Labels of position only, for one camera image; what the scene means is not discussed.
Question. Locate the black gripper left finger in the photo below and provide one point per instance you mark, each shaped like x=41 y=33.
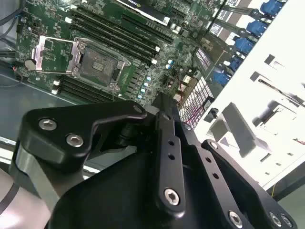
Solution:
x=107 y=112

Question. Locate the metal socket cover frame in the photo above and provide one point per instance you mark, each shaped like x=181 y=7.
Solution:
x=39 y=47

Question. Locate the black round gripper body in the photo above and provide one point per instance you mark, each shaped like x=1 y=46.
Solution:
x=114 y=202

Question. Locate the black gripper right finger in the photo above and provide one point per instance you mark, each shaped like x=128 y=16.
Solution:
x=224 y=194

